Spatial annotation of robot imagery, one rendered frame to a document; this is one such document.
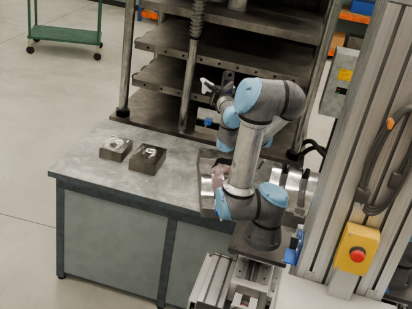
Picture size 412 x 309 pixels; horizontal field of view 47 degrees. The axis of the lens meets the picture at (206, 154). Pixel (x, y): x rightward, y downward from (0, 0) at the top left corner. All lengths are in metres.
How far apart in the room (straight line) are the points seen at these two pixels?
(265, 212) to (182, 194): 0.81
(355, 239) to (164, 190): 1.34
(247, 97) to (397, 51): 0.50
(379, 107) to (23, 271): 2.46
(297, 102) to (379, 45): 0.46
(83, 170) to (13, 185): 1.39
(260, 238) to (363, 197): 0.63
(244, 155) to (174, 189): 0.94
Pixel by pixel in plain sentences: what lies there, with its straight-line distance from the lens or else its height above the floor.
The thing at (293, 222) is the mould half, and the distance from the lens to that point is 2.36.
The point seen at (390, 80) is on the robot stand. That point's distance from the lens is 1.17.
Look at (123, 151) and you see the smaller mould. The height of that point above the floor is 0.86.
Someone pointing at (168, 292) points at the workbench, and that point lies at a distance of 2.81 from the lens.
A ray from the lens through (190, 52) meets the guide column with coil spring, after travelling 2.90.
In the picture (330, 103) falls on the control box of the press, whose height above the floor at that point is 1.15.
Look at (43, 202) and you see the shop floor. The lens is 3.69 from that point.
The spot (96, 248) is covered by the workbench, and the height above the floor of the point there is 0.32.
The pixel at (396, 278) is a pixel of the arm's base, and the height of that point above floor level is 1.08.
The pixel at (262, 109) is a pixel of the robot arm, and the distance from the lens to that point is 1.49.
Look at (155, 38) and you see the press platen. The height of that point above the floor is 1.29.
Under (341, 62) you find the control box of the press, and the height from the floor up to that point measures 1.42.
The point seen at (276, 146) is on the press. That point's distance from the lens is 3.12.
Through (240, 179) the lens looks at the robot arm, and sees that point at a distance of 1.62.
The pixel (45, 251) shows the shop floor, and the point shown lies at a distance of 3.27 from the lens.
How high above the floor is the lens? 2.17
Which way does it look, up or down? 29 degrees down
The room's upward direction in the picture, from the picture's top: 10 degrees clockwise
